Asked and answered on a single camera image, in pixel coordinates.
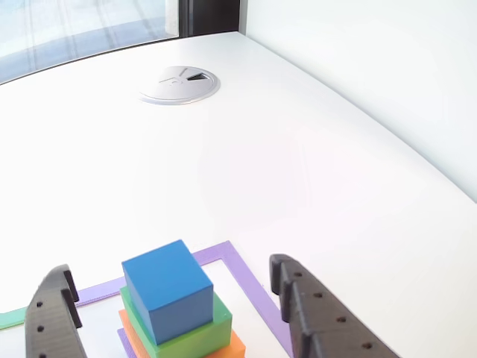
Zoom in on orange square block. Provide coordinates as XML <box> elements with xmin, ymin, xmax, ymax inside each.
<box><xmin>118</xmin><ymin>309</ymin><xmax>247</xmax><ymax>358</ymax></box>

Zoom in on green square block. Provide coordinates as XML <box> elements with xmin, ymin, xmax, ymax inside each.
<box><xmin>119</xmin><ymin>286</ymin><xmax>233</xmax><ymax>358</ymax></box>

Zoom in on small blue cube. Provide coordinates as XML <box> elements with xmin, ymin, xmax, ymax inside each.
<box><xmin>121</xmin><ymin>239</ymin><xmax>215</xmax><ymax>346</ymax></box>

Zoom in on green square frame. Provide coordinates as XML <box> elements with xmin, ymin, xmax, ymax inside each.
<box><xmin>0</xmin><ymin>306</ymin><xmax>29</xmax><ymax>331</ymax></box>

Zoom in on purple square frame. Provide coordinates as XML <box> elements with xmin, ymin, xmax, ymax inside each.
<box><xmin>74</xmin><ymin>240</ymin><xmax>295</xmax><ymax>358</ymax></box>

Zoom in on silver round cable grommet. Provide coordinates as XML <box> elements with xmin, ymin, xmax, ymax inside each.
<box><xmin>138</xmin><ymin>66</ymin><xmax>221</xmax><ymax>106</ymax></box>

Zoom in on dark window post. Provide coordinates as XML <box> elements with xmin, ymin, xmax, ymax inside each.
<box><xmin>178</xmin><ymin>0</ymin><xmax>249</xmax><ymax>38</ymax></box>

